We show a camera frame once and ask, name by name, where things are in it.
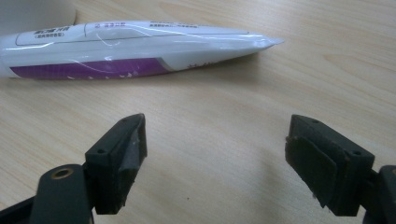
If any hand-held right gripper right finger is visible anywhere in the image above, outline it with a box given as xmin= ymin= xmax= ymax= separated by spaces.
xmin=284 ymin=114 xmax=376 ymax=217

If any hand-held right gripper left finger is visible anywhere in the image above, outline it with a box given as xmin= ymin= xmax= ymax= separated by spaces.
xmin=83 ymin=112 xmax=149 ymax=216

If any white and purple toothpaste tube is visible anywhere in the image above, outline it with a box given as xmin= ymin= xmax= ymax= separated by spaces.
xmin=0 ymin=20 xmax=285 ymax=80

